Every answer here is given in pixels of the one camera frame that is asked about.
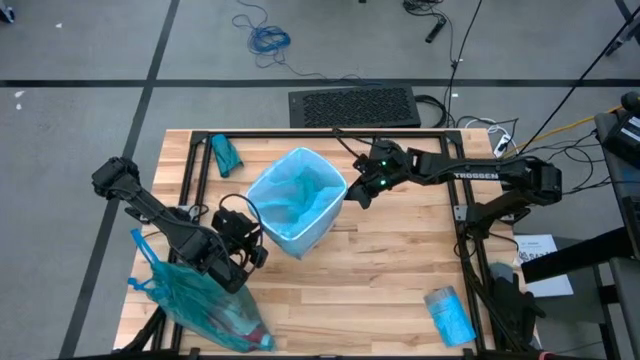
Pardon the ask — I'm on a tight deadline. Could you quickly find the light blue trash bag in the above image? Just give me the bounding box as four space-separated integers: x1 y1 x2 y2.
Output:
244 146 349 241

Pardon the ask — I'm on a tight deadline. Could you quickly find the black perforated computer case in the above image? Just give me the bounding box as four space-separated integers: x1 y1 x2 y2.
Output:
288 84 422 129

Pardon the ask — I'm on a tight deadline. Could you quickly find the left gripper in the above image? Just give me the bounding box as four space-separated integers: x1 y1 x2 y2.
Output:
209 208 270 295

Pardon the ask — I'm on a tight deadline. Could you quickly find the slanted black pole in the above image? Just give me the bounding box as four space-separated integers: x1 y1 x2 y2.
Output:
518 9 640 154

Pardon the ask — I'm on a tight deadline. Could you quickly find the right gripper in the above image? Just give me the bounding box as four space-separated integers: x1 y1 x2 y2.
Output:
344 139 417 211

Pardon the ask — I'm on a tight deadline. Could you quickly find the black side desk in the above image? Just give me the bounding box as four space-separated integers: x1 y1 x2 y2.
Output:
519 89 640 360

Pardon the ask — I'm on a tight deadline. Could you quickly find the red Core Power bottle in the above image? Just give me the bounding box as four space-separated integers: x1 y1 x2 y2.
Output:
214 309 275 352

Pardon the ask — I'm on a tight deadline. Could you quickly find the white power strip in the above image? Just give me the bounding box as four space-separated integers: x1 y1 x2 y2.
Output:
492 124 514 157

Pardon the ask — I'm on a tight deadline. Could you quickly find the black table frame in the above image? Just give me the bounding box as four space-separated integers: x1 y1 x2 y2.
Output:
119 129 506 360

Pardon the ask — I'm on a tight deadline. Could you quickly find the blue cable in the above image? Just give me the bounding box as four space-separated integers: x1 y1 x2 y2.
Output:
231 0 381 86

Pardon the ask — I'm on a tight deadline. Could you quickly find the black cable with plug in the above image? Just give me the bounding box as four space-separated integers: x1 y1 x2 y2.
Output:
402 0 450 45

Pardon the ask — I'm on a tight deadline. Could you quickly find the white paper sheet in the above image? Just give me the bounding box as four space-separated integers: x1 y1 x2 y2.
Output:
512 233 575 299

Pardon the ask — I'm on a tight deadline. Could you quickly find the white plastic trash bin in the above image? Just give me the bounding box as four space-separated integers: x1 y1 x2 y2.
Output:
260 199 347 260

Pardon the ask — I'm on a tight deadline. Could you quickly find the teal plastic trash bag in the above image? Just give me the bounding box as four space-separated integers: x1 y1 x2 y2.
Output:
127 228 277 354

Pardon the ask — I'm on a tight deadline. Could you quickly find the blue bag pack clear wrap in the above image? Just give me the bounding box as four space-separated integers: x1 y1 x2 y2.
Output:
423 285 478 348

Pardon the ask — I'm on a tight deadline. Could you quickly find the black glove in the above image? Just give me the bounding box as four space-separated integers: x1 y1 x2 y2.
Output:
487 262 547 352

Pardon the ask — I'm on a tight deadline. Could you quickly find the yellow extension cable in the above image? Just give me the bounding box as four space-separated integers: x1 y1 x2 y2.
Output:
513 103 624 151

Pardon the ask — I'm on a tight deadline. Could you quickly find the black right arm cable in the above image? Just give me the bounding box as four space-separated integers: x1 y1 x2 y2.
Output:
332 127 377 162

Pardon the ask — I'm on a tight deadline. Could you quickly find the dark teal bag roll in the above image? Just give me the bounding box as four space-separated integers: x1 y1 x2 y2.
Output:
209 133 245 179

